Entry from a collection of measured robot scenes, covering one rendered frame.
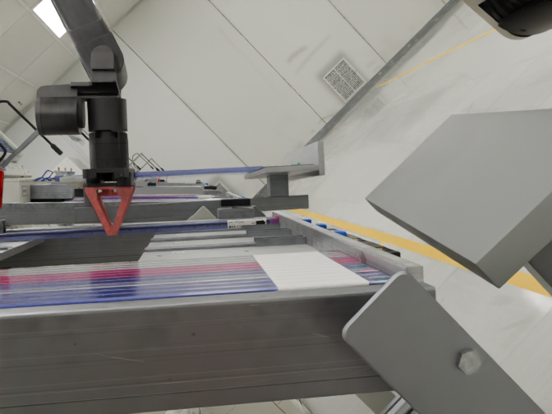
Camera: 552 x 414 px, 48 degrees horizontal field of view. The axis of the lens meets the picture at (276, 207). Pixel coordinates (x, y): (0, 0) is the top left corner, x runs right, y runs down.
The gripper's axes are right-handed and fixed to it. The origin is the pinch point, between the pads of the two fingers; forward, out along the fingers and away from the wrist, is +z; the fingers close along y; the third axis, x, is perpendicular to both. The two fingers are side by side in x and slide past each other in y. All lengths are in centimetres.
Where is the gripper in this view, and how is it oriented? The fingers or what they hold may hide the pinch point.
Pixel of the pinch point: (112, 229)
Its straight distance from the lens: 96.8
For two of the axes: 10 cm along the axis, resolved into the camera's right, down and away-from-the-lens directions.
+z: 0.3, 10.0, 0.5
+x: 9.9, -0.4, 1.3
